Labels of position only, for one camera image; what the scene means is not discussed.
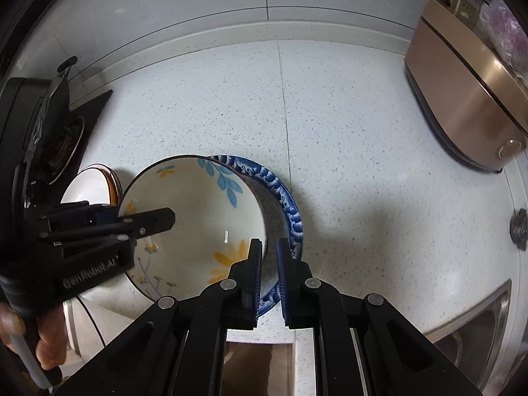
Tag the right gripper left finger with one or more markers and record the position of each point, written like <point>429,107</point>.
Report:
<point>176,347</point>

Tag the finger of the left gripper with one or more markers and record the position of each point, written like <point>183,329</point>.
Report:
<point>135,226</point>
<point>72,213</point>

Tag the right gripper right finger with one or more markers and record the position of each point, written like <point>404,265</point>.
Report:
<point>362,346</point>

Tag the floral pale green bowl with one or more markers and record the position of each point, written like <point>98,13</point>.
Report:
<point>217,216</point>

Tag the person's left hand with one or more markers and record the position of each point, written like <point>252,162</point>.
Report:
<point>53,339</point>

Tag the brown rimmed white bowl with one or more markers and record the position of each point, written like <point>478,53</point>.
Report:
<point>97,184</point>

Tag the black gas stove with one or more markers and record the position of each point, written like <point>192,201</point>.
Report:
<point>61,137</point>

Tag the stainless steel sink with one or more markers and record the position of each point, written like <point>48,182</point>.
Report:
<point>472,340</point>

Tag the blue patterned plate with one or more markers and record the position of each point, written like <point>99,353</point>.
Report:
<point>282,219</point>

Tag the steel wool scrubber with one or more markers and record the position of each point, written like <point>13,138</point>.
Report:
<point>518,229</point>

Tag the rose gold rice cooker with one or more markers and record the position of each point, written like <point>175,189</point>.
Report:
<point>472,100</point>

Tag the pink plastic bag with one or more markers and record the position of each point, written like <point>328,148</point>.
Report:
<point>506,35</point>

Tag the white wall socket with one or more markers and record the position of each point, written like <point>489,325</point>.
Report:
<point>463,10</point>

